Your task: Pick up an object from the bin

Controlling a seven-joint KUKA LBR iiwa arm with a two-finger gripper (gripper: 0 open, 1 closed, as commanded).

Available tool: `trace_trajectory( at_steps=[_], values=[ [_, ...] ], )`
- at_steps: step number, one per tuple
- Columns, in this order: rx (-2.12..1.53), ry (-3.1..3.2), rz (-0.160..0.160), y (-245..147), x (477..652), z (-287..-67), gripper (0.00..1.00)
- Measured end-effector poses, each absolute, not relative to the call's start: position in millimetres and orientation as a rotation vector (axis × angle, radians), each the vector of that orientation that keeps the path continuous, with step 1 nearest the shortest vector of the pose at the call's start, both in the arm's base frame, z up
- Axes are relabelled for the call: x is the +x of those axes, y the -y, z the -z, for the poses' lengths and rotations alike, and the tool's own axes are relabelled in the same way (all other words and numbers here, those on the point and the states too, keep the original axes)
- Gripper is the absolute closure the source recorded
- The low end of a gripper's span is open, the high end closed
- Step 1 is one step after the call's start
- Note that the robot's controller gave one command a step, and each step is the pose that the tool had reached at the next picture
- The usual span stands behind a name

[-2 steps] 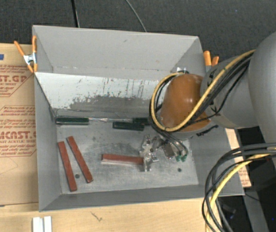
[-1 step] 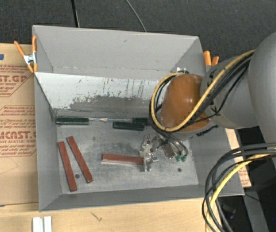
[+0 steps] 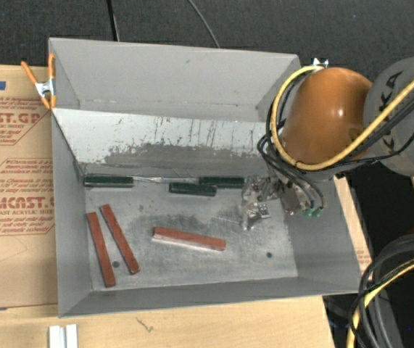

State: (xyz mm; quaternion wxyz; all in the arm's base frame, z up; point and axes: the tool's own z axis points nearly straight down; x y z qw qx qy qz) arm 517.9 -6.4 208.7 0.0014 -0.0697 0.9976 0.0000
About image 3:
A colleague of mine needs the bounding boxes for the dark green flat block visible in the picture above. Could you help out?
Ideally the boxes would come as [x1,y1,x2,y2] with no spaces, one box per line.
[168,181,218,198]
[83,175,135,189]
[198,175,246,189]

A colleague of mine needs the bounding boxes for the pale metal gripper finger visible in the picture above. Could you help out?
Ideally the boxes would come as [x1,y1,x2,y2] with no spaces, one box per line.
[241,202,273,231]
[241,183,265,210]

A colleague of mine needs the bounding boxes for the red-brown flat block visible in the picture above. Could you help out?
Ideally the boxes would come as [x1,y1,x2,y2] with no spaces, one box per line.
[99,203,141,276]
[151,226,228,253]
[86,211,117,289]

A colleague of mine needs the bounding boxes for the grey metal bin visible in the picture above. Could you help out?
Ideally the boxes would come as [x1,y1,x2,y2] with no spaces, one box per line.
[48,37,363,318]

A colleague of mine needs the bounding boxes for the brown cardboard board red print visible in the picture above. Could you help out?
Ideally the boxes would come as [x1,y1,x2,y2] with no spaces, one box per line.
[0,62,373,311]

